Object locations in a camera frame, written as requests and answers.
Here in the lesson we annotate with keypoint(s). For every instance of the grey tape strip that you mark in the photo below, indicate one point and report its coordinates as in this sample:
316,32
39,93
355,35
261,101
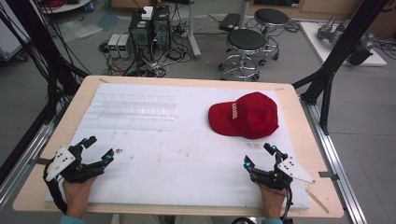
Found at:
42,161
328,175

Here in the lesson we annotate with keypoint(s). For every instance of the grey metal desk leg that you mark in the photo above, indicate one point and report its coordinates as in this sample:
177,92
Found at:
193,31

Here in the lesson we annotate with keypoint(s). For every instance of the black flat case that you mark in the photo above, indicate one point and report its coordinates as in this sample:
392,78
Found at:
229,21

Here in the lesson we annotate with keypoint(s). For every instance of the white foam mat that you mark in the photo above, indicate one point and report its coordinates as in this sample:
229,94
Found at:
186,155

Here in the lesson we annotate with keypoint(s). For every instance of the grey wheeled cabinet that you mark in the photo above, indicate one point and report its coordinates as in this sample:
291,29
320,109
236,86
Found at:
11,40

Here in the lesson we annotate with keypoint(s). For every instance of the red baseball cap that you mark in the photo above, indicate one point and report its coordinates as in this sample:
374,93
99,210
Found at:
246,116

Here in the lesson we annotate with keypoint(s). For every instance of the white box on computer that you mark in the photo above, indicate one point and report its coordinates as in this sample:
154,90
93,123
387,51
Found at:
147,13

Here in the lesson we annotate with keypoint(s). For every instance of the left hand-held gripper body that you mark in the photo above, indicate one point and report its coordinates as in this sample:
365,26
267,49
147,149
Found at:
63,160

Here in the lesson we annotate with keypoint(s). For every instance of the white floor board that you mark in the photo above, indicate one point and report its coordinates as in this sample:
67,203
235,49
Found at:
314,40

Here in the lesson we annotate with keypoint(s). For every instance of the clear plastic compartment tray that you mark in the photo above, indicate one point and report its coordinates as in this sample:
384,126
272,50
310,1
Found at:
134,105

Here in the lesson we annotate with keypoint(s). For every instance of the black computer tower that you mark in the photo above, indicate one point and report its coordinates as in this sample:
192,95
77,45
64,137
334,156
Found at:
162,29
141,34

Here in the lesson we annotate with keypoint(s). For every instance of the person's right hand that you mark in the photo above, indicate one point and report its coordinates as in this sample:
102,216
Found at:
272,200

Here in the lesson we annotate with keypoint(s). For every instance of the black metal frame stand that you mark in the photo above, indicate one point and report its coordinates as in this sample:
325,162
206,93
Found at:
339,53
46,53

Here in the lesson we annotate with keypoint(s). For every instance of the small black round stool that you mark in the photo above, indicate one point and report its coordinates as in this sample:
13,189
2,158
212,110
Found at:
271,17

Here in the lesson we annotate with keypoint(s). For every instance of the white round table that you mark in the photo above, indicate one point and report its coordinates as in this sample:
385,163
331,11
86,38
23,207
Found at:
67,4

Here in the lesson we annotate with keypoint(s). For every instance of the thin wooden stick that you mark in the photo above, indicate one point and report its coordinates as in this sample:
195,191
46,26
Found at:
317,201

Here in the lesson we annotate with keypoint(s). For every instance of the aluminium side rail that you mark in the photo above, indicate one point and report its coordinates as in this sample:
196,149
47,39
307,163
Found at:
21,161
333,161

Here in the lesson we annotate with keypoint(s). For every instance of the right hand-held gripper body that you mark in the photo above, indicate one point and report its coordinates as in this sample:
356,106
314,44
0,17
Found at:
289,171

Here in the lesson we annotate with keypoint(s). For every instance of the person's left hand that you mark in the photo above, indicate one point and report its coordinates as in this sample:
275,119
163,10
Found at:
77,194

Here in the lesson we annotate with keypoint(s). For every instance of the grey bench power supply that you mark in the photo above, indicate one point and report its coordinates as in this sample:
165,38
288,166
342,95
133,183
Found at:
113,45
124,46

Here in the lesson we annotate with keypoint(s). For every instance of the large black round stool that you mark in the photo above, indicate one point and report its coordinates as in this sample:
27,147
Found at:
246,40

